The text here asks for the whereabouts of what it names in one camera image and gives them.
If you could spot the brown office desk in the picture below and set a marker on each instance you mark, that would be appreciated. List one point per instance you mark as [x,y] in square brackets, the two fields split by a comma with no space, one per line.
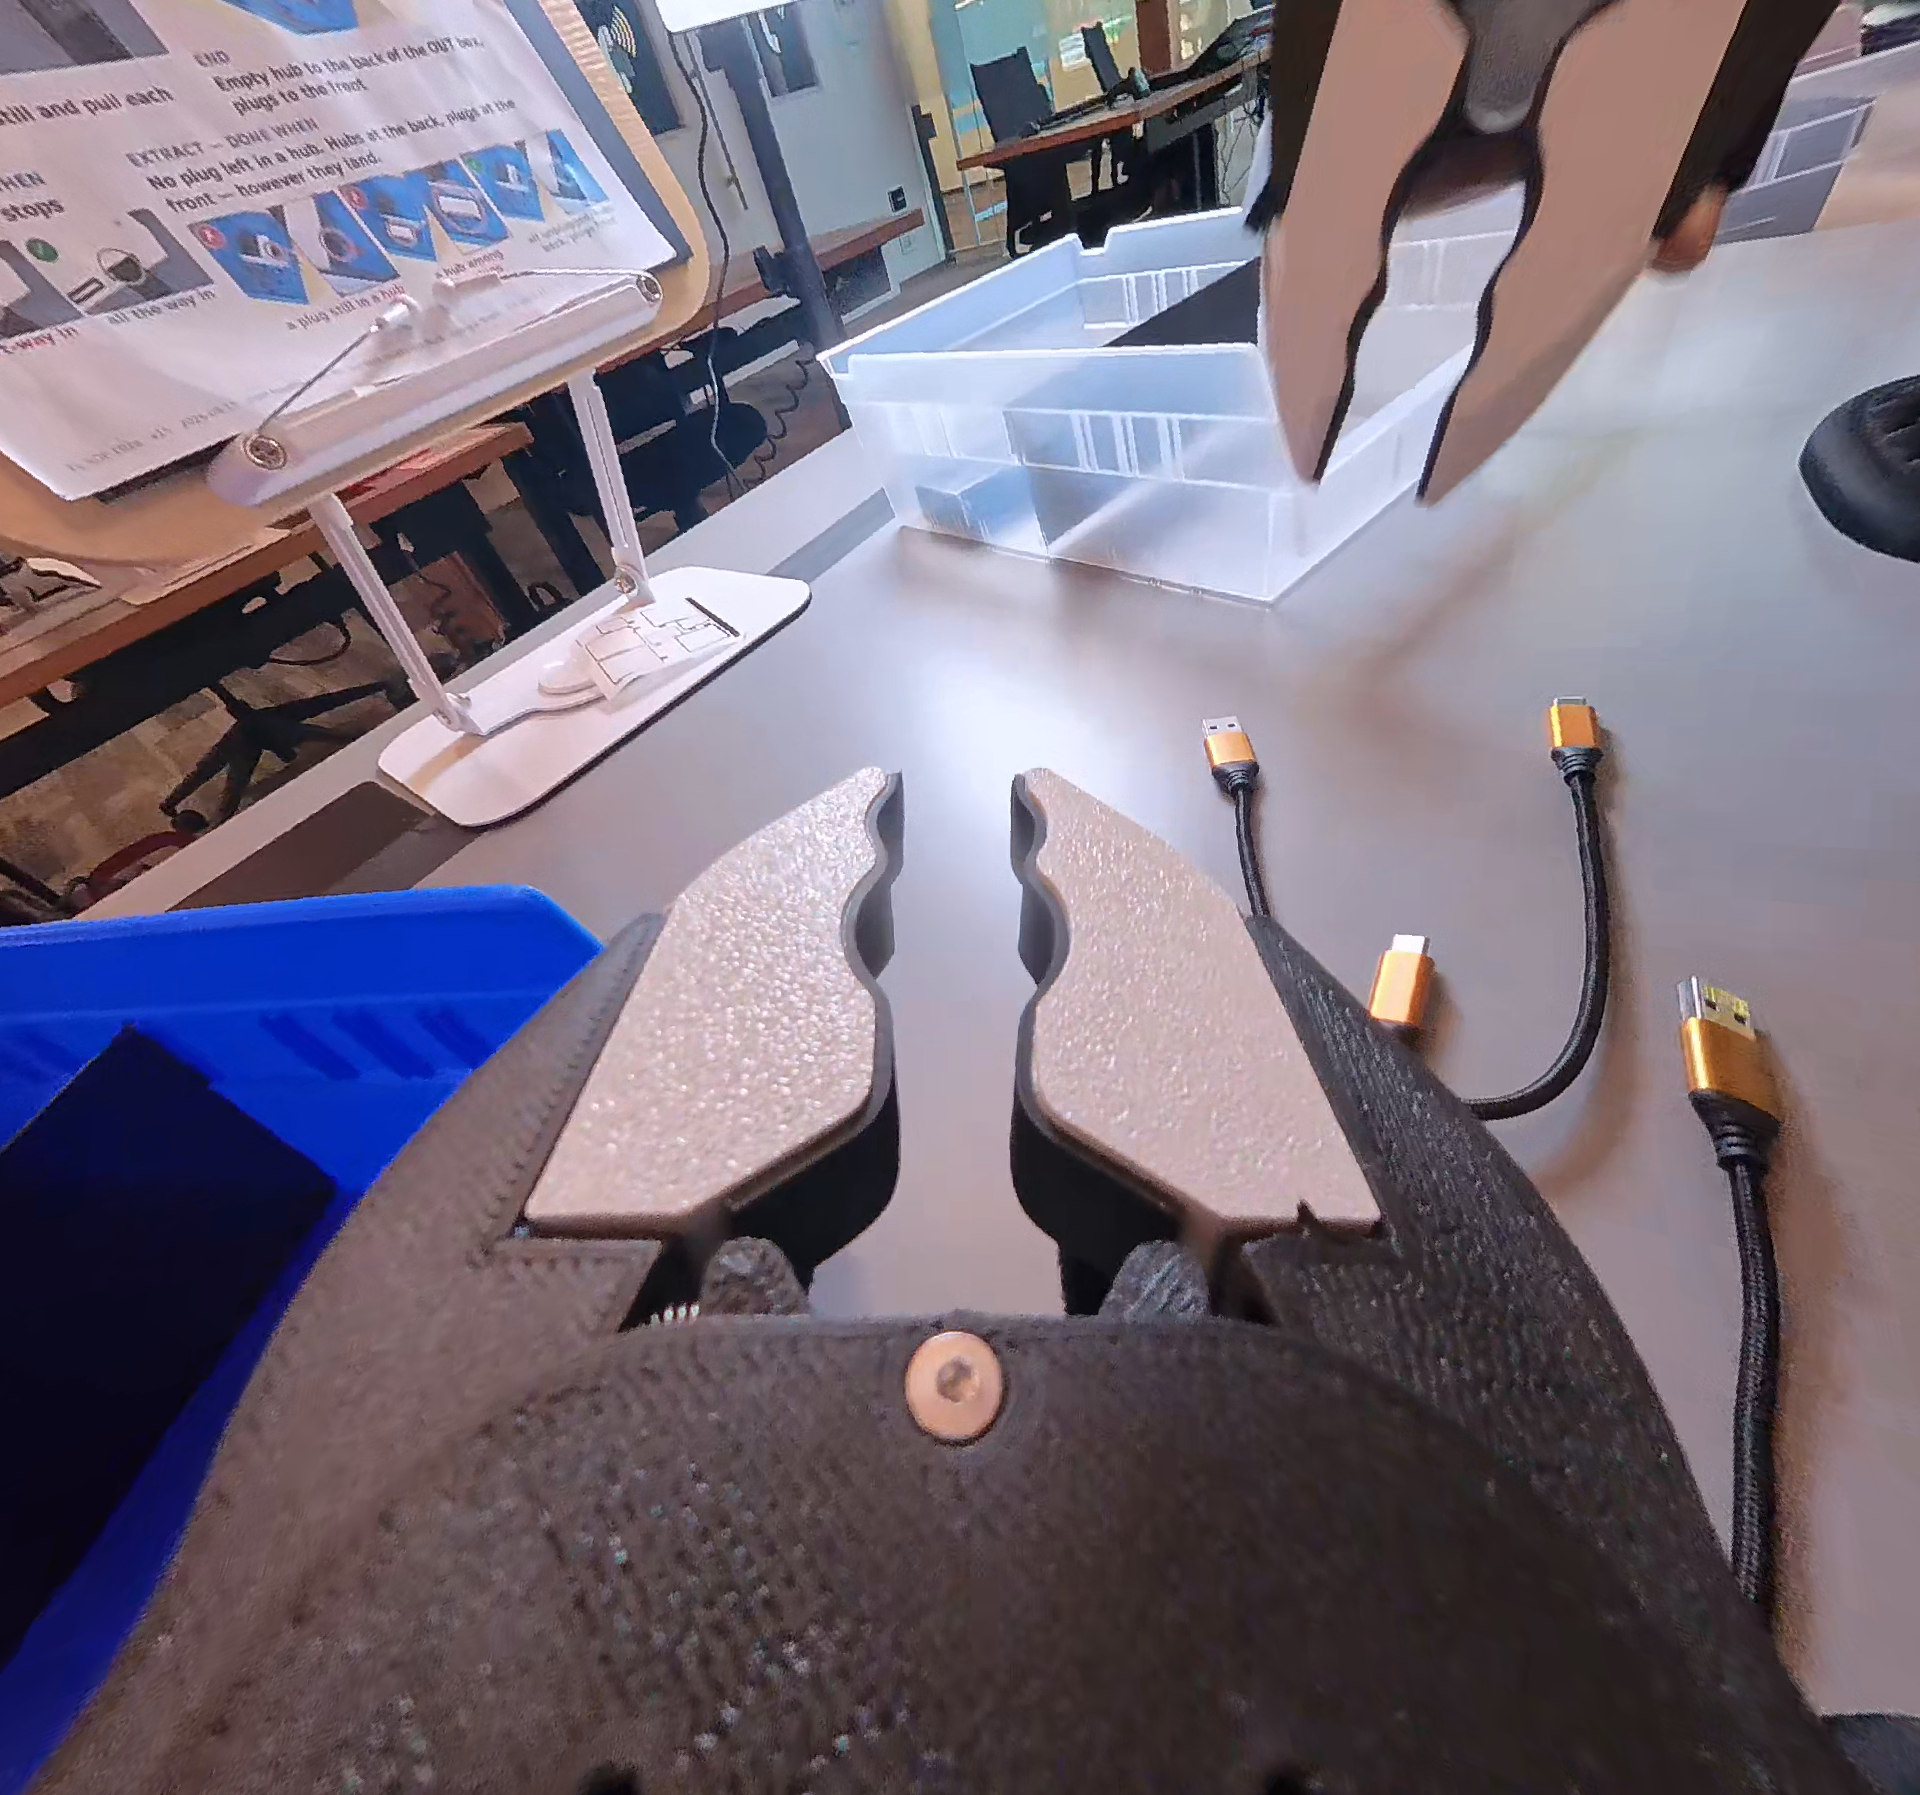
[1111,122]

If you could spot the black divider of clear bin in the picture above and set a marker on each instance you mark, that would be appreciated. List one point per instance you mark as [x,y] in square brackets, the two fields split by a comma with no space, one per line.
[1185,310]

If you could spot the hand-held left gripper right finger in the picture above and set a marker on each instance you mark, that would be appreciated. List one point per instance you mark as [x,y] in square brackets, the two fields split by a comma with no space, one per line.
[1185,1074]

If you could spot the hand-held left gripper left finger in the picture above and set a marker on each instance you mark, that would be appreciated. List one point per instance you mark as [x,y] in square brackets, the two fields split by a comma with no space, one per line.
[736,1046]

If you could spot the clear plastic bin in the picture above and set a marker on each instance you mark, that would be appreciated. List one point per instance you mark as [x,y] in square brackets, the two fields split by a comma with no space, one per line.
[1801,168]
[1051,400]

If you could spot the black chair armrest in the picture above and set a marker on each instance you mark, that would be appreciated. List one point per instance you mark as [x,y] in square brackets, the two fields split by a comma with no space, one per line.
[1869,474]

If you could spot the blue plastic bin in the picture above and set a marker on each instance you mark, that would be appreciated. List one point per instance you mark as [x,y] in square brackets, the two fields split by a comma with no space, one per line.
[225,956]

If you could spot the person's right hand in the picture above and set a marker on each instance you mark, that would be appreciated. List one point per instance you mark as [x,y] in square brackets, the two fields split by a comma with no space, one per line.
[1689,233]

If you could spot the black divider of blue bin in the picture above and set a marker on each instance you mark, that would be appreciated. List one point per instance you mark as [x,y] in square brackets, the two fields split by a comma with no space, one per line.
[137,1300]

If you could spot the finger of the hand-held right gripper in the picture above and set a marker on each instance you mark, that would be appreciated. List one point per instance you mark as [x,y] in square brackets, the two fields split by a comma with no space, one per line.
[1637,146]
[1335,205]

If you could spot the tan wooden document board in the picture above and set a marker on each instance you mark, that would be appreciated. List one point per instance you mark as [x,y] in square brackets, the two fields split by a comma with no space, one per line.
[61,532]

